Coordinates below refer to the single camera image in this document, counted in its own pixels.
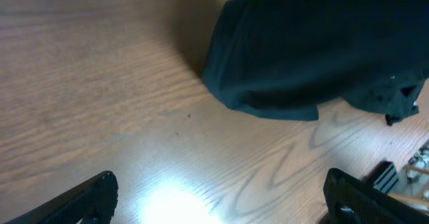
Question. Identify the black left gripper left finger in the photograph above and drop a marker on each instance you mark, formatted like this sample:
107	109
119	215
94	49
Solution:
93	201

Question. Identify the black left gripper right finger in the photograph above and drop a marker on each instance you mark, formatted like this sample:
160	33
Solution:
351	201

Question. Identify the black leggings with orange waistband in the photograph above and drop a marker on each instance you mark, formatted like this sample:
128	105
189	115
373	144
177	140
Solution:
280	59

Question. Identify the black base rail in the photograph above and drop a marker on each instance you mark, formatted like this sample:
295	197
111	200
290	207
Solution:
383	177

